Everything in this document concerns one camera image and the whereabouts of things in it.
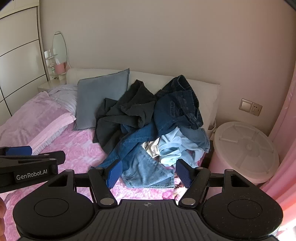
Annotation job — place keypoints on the pink floral bedspread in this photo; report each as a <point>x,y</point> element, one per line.
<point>76,148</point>

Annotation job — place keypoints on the dark blue jeans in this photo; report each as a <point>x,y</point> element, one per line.
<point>175,104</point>

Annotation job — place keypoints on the beige wall switch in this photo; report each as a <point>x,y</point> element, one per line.
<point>245,105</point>

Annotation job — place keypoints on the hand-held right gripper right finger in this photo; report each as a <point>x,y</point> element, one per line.
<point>183,172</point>

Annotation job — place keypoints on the light-wash jeans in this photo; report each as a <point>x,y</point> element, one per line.
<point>148,170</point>

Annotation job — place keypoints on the round white plastic bin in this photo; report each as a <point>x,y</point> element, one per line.
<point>245,148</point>

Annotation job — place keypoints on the person's left hand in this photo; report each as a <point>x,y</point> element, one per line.
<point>1,208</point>

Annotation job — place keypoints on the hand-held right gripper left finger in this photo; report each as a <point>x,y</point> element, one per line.
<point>114,172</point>

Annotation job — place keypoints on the cream cloth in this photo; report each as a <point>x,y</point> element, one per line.
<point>150,148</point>

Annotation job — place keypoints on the pink pillow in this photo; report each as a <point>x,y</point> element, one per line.
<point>34,115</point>

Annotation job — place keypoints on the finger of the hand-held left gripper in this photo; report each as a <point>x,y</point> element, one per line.
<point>41,158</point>
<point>18,151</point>

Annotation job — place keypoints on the white nightstand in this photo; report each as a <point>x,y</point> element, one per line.
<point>49,84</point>

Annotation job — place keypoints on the grey pillow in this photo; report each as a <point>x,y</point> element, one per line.
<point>99,104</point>

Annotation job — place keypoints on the oval mirror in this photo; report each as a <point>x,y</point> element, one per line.
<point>59,48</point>

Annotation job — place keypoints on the pink curtain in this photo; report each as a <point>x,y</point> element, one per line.
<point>284,162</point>

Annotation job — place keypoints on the light blue shirt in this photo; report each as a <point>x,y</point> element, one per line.
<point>173,143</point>

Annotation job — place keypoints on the white wall socket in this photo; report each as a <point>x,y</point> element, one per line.
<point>256,109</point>

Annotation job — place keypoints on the black pants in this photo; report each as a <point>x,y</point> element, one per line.
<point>129,109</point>

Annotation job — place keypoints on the cream wardrobe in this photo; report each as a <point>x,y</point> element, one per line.
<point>18,58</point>

